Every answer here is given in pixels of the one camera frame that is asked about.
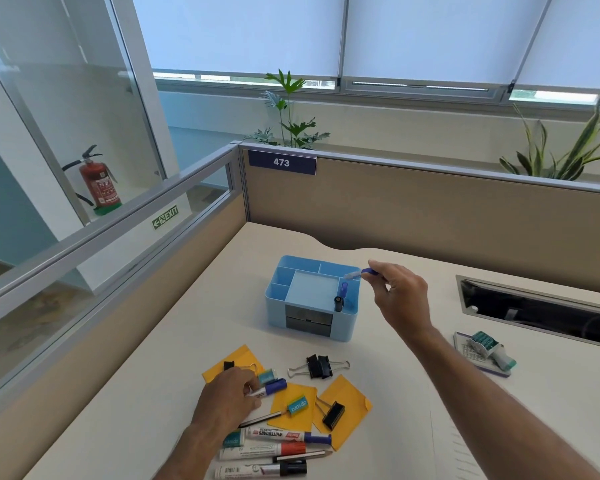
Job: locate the person's left hand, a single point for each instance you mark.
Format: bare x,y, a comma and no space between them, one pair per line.
222,397

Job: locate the person's right hand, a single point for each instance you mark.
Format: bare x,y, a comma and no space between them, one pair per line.
407,302

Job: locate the person's left thumb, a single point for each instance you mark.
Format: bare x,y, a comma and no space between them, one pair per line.
259,404

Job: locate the person's right thumb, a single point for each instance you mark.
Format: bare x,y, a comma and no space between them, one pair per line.
383,287

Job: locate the short blue whiteboard marker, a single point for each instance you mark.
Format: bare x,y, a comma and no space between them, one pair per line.
272,387

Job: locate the blue pen with white tip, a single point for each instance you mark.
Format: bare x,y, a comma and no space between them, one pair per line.
355,273

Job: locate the person's left forearm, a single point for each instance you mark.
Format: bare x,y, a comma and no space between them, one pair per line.
187,454

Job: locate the person's right forearm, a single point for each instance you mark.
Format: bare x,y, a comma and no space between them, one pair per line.
490,409

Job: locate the black and silver pen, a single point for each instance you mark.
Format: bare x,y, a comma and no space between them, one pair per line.
262,418

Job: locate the teal eraser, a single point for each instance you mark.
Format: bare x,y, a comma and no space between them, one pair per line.
232,439
297,406
266,377

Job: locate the yellow sticky note pad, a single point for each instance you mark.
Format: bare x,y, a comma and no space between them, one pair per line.
237,357
285,424
352,399

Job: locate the long blue whiteboard marker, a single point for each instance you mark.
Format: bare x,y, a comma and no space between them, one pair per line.
285,434

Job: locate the red whiteboard marker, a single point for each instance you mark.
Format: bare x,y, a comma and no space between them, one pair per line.
265,450

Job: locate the black binder clip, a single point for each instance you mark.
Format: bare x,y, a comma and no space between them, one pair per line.
312,367
230,365
334,415
326,365

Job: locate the black whiteboard marker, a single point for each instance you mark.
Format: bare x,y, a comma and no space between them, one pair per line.
260,469

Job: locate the grey pencil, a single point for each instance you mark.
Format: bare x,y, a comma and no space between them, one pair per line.
305,455

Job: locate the light blue desk organizer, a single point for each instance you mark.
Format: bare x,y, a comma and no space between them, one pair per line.
307,294

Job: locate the beige cubicle partition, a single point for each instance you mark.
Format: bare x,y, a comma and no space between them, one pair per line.
430,219

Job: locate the purple edged notepad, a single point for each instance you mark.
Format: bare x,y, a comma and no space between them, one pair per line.
467,352

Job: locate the teal staples box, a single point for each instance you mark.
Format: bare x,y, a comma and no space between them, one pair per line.
485,343

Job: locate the teal correction tape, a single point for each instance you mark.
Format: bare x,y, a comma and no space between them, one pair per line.
506,361

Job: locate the blue number label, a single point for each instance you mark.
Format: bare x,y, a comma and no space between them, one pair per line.
282,162

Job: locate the white paper sheet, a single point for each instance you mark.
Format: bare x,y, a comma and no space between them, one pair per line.
450,454

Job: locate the broad leaf green plant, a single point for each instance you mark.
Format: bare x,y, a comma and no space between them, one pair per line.
292,127

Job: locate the green exit sign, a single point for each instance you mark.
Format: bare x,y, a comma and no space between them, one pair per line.
166,217

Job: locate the glass topped cubicle partition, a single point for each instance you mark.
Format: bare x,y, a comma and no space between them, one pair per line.
95,274

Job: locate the long leaf green plant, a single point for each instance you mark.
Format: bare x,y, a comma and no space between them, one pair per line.
565,154

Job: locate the white roller blinds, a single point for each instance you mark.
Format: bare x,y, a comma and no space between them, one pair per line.
340,29

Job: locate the red fire extinguisher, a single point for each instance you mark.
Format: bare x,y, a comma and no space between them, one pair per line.
97,182

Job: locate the grey window frame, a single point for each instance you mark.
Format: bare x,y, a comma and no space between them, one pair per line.
340,87

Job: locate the glass wall with metal frame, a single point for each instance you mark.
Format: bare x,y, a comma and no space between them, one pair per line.
60,94

